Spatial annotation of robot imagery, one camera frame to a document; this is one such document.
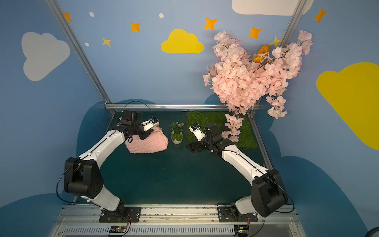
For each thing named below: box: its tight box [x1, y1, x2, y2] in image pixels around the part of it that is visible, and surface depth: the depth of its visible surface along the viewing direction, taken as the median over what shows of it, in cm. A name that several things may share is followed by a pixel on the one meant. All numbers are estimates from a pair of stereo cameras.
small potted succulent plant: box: [169, 121, 185, 145], surface depth 103 cm
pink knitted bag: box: [124, 124, 169, 154], surface depth 91 cm
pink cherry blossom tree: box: [202, 30, 314, 143], surface depth 70 cm
